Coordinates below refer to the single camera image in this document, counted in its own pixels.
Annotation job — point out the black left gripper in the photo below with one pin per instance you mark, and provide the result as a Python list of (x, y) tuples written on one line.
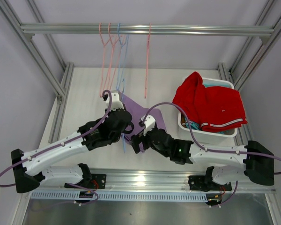
[(111, 111)]

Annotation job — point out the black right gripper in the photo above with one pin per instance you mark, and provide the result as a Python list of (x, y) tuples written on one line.
[(136, 140)]

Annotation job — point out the lilac trousers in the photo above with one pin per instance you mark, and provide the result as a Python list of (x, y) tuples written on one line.
[(138, 112)]

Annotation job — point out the brown trousers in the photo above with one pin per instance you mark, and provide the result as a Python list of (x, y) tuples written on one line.
[(183, 122)]

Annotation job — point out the teal trousers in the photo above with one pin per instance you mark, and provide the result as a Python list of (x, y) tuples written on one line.
[(184, 132)]

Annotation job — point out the blue hanger of teal trousers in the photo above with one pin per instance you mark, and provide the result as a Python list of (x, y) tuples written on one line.
[(124, 43)]

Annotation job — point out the blue hanger of lilac trousers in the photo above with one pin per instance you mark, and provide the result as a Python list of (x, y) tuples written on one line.
[(122, 136)]

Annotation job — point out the red trousers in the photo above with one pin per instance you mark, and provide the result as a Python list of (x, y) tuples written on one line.
[(215, 109)]

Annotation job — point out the pink hanger of brown trousers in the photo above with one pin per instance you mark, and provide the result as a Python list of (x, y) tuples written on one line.
[(108, 78)]

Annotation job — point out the pink hanger of yellow trousers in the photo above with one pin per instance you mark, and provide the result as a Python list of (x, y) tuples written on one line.
[(104, 43)]

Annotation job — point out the pink hanger of red trousers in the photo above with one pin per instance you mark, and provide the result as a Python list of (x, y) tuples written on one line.
[(147, 60)]

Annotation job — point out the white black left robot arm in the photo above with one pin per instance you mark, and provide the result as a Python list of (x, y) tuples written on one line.
[(36, 168)]

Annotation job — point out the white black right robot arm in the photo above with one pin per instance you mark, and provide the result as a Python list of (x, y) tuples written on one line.
[(252, 161)]

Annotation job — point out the white plastic basket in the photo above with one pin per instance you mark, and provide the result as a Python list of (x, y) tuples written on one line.
[(215, 141)]

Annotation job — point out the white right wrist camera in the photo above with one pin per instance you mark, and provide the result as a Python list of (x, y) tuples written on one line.
[(147, 123)]

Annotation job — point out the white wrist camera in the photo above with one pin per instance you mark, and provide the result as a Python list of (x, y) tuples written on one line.
[(147, 123), (116, 102)]

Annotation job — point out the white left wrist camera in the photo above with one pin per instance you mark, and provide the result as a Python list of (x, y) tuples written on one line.
[(116, 102)]

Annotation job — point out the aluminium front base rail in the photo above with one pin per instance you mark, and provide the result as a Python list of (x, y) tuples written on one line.
[(136, 180)]

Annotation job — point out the aluminium left frame post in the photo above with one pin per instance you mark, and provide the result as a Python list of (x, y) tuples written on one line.
[(61, 89)]

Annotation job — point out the aluminium frame post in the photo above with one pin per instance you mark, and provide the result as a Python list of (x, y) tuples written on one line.
[(61, 89), (255, 49)]

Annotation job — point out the grey slotted cable duct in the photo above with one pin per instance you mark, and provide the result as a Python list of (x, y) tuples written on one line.
[(119, 196)]

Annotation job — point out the aluminium hanging rail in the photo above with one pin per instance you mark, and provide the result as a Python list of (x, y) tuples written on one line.
[(145, 29)]

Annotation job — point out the aluminium right frame post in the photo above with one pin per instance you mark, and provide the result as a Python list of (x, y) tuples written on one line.
[(255, 49)]

